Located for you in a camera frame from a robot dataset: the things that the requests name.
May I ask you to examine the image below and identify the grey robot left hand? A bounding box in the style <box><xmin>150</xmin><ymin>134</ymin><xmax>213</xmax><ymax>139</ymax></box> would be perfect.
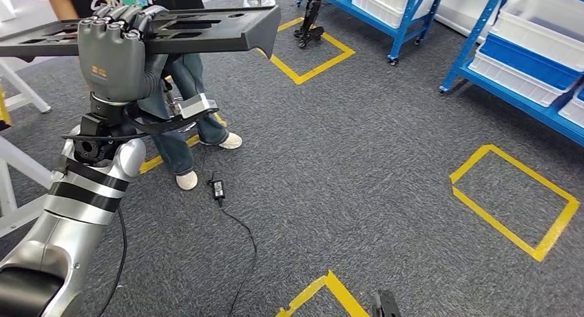
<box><xmin>76</xmin><ymin>4</ymin><xmax>171</xmax><ymax>105</ymax></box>

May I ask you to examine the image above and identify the black plastic plate part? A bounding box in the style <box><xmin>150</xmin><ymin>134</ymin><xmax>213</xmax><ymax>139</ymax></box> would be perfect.
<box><xmin>0</xmin><ymin>5</ymin><xmax>282</xmax><ymax>63</ymax></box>

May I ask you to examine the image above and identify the person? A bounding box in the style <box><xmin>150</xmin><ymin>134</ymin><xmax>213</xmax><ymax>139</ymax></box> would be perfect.
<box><xmin>16</xmin><ymin>0</ymin><xmax>244</xmax><ymax>191</ymax></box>

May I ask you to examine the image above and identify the white table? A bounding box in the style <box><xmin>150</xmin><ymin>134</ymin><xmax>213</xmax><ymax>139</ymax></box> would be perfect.
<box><xmin>0</xmin><ymin>0</ymin><xmax>63</xmax><ymax>38</ymax></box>

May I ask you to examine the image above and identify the black power adapter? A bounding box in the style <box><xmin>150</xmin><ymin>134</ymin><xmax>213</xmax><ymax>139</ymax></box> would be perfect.
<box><xmin>207</xmin><ymin>178</ymin><xmax>227</xmax><ymax>203</ymax></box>

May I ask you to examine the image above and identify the black humanoid robot leg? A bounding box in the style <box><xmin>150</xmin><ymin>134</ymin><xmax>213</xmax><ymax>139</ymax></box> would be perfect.
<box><xmin>294</xmin><ymin>0</ymin><xmax>328</xmax><ymax>50</ymax></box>

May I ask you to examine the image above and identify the white car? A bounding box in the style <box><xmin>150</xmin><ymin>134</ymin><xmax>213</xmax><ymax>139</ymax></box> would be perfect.
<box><xmin>433</xmin><ymin>0</ymin><xmax>512</xmax><ymax>44</ymax></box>

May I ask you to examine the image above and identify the black robot right foot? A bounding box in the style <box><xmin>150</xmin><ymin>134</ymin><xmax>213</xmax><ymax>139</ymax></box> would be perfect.
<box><xmin>371</xmin><ymin>289</ymin><xmax>402</xmax><ymax>317</ymax></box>

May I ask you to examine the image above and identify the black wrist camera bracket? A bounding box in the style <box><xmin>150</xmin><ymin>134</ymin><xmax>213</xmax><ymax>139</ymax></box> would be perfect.
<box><xmin>123</xmin><ymin>105</ymin><xmax>216</xmax><ymax>136</ymax></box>

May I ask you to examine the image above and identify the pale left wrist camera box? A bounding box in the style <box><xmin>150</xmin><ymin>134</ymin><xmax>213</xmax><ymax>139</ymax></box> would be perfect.
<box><xmin>176</xmin><ymin>93</ymin><xmax>220</xmax><ymax>121</ymax></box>

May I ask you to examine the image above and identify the black adapter cable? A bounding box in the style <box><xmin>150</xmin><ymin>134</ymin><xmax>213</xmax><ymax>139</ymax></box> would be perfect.
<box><xmin>200</xmin><ymin>145</ymin><xmax>259</xmax><ymax>317</ymax></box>

